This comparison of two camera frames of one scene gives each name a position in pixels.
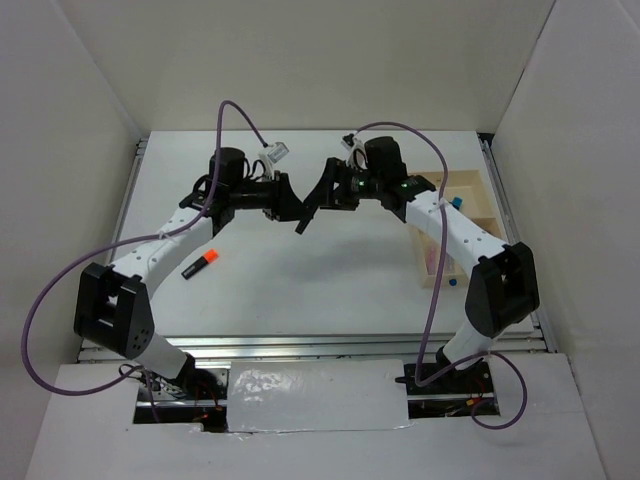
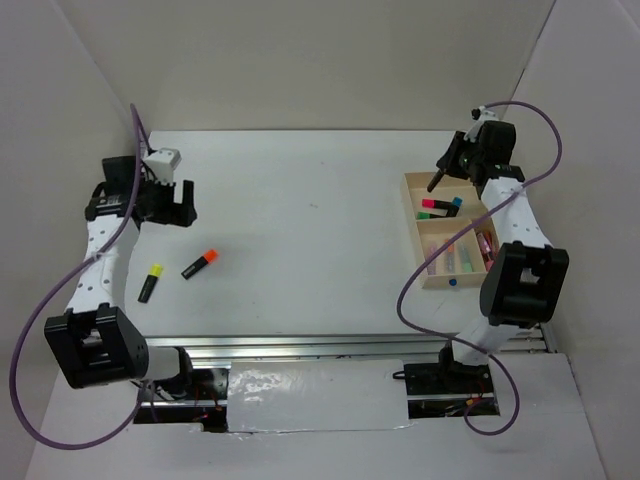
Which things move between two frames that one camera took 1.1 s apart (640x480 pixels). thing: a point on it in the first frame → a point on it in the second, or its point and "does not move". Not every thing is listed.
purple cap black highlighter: (302, 225) → (434, 181)
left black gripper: (283, 204) → (178, 214)
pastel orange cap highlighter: (450, 264) does not move
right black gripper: (322, 194) → (450, 160)
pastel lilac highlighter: (431, 259) does not move
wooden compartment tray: (467, 190) does not move
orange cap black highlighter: (209, 257) does not move
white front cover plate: (309, 395) does not move
